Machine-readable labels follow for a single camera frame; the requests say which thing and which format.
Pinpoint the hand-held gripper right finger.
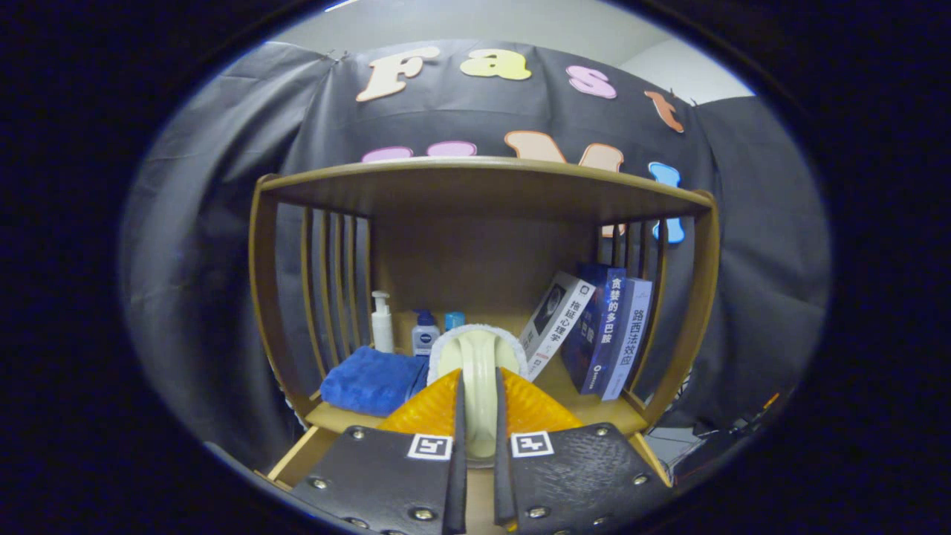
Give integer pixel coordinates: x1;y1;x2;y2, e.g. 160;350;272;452
494;366;673;534

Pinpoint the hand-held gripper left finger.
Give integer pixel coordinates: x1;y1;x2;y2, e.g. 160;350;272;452
288;368;467;535

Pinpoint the wooden cabinet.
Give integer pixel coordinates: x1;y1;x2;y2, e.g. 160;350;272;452
249;156;721;491

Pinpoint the blue rolled towel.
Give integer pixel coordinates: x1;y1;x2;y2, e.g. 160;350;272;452
320;346;432;417

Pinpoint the white bottle blue cap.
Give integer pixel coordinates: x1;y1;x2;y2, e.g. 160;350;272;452
412;309;441;358

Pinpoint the white book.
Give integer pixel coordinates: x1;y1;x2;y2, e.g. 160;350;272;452
518;271;597;382

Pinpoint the white pump bottle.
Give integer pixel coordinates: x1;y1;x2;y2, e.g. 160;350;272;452
371;291;395;354

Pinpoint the dark blue book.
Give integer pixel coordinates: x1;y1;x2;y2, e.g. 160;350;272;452
559;262;629;395

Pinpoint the pale blue book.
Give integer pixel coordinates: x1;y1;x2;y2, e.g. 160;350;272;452
600;278;655;402

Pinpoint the black device orange tip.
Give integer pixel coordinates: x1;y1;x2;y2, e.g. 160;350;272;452
728;392;782;438

